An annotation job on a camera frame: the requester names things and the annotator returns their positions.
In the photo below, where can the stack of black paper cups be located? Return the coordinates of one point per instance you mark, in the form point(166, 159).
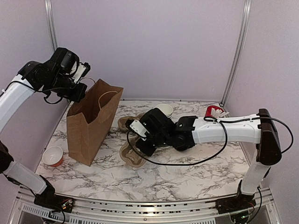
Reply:
point(166, 109)

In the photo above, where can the orange white bowl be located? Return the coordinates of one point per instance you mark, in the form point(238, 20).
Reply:
point(53, 156)

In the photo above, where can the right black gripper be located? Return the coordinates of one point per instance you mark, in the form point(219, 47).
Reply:
point(147, 150)

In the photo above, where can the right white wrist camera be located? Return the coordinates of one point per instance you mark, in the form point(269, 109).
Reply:
point(137, 127)

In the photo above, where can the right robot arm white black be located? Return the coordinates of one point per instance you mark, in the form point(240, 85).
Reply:
point(257, 128)

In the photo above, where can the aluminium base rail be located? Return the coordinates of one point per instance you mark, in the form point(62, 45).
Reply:
point(96, 211)

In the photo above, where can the left aluminium frame post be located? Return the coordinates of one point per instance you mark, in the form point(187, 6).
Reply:
point(51, 24)

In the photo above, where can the brown paper bag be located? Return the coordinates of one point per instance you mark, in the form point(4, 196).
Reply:
point(89, 121)

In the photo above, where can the cardboard cup carrier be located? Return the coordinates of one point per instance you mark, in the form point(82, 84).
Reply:
point(129, 156)
point(123, 120)

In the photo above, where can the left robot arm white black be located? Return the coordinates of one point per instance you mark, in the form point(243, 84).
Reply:
point(61, 76)

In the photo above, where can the white sugar packets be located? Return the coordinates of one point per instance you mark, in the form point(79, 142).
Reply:
point(218, 113)

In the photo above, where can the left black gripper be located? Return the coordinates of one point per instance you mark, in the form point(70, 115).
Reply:
point(78, 94)

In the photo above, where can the aluminium frame post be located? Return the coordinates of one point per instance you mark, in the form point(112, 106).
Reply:
point(239, 47)
point(51, 24)

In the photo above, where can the right aluminium frame post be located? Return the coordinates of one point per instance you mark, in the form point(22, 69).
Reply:
point(239, 47)

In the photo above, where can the red cylindrical container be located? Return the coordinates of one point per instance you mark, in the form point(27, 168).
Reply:
point(208, 110)

